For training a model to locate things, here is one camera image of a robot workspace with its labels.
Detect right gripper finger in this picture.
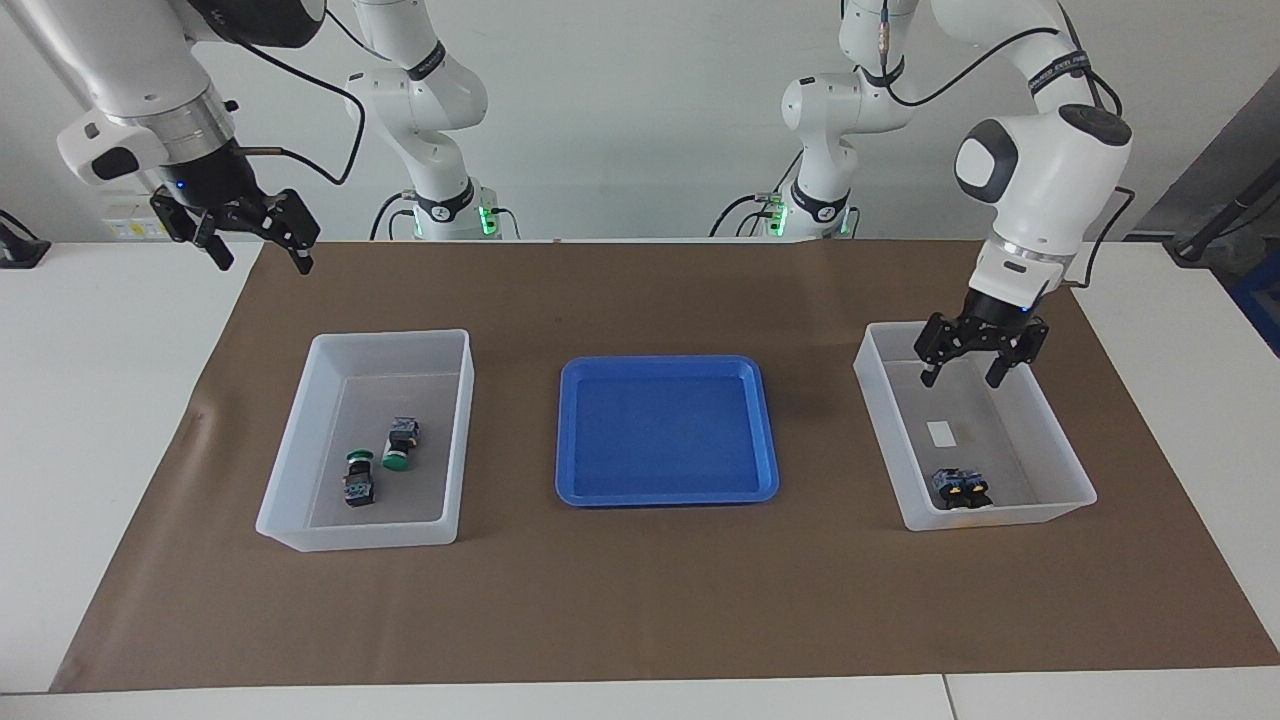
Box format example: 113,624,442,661
150,190,236,271
245,188,321,276

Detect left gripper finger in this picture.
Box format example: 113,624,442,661
914,312,969,389
985,318,1049,389

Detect green push button switch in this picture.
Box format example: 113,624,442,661
342,452,377,508
381,417,421,473

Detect translucent white plastic box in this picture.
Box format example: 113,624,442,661
255,328,475,553
853,318,1098,532

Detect black flat desk object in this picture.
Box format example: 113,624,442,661
0,210,51,269

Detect blue plastic crate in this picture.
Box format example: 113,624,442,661
1232,270,1280,356

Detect black metal stand pole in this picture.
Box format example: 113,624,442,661
1175,165,1280,263

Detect blue plastic tray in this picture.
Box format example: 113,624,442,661
555,355,781,508

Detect brown paper table mat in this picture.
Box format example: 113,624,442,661
50,238,1280,693

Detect white wall socket panel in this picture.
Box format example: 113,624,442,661
100,190,173,241

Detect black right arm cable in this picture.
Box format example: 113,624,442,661
225,20,366,186

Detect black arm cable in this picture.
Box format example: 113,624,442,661
225,20,366,186
880,0,1136,291

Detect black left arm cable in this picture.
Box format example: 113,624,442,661
880,0,1136,291

